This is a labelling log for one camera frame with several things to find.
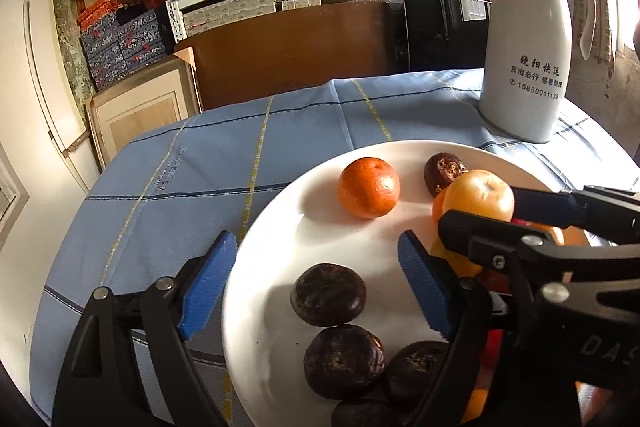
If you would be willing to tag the pale wooden picture frame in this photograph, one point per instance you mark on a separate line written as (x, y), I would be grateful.
(97, 127)

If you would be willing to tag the orange patterned box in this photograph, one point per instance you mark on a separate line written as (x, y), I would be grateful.
(102, 13)

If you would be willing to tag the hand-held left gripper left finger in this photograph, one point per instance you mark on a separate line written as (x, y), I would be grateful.
(207, 287)

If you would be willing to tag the white door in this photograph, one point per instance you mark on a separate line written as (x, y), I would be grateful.
(40, 82)

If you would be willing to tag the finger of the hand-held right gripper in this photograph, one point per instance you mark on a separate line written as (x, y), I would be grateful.
(545, 207)
(480, 237)

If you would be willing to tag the blue checked tablecloth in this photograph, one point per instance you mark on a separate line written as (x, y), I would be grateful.
(175, 187)

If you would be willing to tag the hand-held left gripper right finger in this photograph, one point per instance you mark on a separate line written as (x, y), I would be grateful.
(420, 282)

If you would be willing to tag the dark brown water chestnut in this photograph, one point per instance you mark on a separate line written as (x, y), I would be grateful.
(327, 294)
(345, 362)
(415, 372)
(442, 169)
(365, 414)

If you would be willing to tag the white oval plate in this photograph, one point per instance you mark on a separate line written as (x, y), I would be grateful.
(300, 247)

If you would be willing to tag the black panel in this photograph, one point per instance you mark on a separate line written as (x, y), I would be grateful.
(430, 37)

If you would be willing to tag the white patterned flat boxes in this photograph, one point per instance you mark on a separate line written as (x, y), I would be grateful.
(230, 9)

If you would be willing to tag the white thermos jug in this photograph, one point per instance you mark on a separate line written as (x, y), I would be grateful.
(525, 32)

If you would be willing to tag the brown wooden board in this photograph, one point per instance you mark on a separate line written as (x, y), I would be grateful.
(280, 57)

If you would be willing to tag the stack of blue patterned boxes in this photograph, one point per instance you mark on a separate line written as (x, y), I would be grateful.
(125, 42)

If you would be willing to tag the green marble slab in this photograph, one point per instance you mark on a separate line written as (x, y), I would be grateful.
(75, 47)

